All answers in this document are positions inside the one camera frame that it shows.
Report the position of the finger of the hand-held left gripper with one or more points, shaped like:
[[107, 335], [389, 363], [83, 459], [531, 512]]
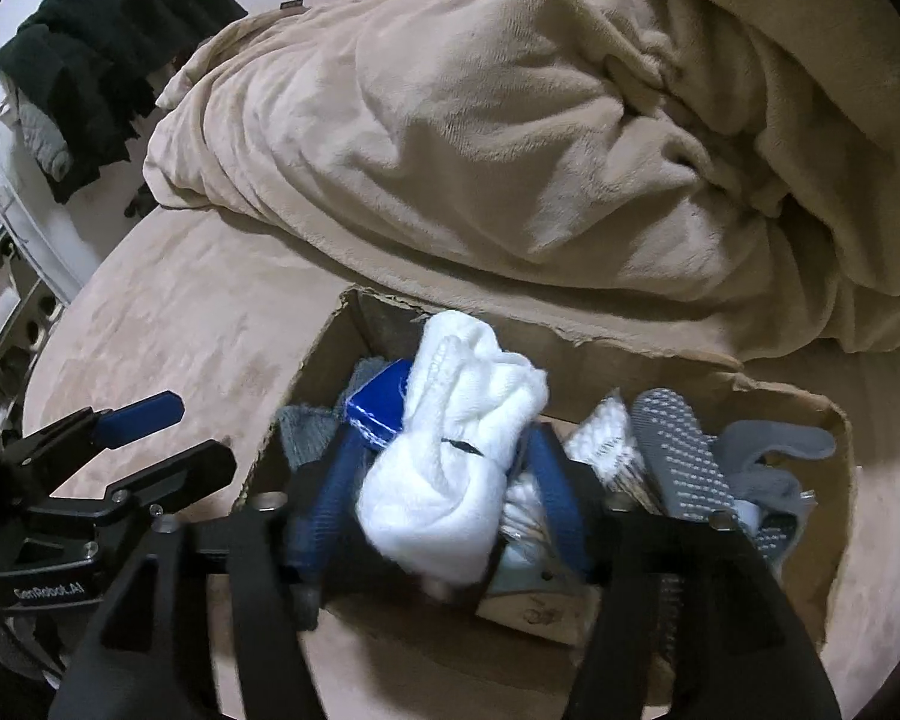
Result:
[[142, 412], [187, 465]]

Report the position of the black jacket with white stripes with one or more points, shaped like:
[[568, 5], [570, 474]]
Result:
[[180, 7]]

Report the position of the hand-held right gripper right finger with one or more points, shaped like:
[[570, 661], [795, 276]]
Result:
[[562, 502]]

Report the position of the white cotton pad bag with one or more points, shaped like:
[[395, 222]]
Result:
[[525, 511]]

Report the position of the grey quilted garment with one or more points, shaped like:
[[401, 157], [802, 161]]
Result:
[[45, 139]]

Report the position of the plain grey sock bundle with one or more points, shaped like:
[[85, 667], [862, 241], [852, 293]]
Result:
[[307, 431]]

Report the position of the white sock pair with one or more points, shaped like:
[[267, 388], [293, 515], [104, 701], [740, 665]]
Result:
[[450, 465]]

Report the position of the black fleece coat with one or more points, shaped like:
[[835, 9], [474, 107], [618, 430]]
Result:
[[75, 67]]

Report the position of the grey dotted sock pair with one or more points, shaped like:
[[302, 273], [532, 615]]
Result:
[[675, 450]]

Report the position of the brown cardboard box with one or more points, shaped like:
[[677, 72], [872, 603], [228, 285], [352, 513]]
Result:
[[821, 480]]

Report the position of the small brown object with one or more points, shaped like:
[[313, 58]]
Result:
[[294, 6]]

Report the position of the cotton swab bag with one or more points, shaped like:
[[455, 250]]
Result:
[[607, 442]]

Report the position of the blue packet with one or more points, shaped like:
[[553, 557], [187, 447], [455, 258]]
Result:
[[379, 405]]

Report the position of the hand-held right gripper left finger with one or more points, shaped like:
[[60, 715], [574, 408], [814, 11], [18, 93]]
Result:
[[330, 487]]

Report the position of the beige fleece duvet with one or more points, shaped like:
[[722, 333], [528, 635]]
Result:
[[495, 127]]

